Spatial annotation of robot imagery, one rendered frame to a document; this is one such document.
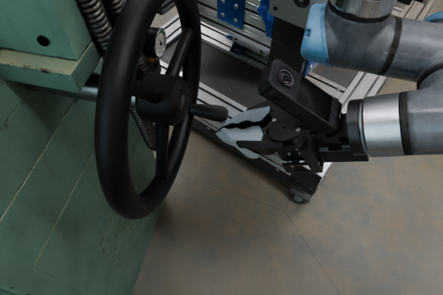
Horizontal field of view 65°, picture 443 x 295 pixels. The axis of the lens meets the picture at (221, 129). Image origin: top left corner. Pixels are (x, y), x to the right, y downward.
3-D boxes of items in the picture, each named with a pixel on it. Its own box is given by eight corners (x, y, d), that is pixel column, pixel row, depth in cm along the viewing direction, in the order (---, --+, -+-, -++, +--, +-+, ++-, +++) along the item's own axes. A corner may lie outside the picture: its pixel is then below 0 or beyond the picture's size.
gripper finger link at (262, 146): (236, 157, 49) (296, 154, 44) (232, 150, 48) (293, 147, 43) (245, 130, 51) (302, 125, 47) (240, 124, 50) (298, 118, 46)
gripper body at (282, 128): (282, 174, 51) (370, 174, 44) (258, 140, 45) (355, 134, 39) (291, 133, 55) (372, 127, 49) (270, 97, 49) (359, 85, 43)
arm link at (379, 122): (398, 130, 36) (398, 75, 41) (353, 133, 39) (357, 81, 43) (407, 168, 41) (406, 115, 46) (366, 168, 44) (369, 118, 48)
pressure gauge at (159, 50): (159, 72, 73) (153, 41, 66) (142, 69, 73) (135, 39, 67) (169, 52, 76) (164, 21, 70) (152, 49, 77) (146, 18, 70)
